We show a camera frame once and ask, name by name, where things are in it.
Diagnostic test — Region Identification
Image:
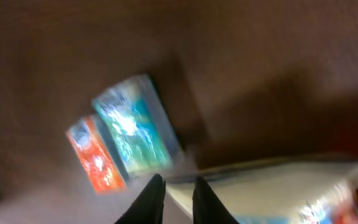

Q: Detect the orange tissue pack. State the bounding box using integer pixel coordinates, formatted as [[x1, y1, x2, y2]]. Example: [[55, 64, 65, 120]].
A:
[[66, 114, 127, 194]]

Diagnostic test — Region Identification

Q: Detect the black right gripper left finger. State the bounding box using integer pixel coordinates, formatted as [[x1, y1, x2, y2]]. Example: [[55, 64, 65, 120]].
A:
[[115, 174, 166, 224]]

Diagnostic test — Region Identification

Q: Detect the cream snack bag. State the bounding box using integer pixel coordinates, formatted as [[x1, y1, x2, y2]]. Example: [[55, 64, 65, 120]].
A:
[[166, 159, 358, 223]]

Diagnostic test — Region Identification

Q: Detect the green tissue pack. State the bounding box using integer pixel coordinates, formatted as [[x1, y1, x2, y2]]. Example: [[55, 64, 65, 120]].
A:
[[92, 74, 183, 177]]

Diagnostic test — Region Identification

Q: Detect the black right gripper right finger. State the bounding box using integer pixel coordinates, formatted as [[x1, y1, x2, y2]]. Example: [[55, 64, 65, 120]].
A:
[[192, 176, 238, 224]]

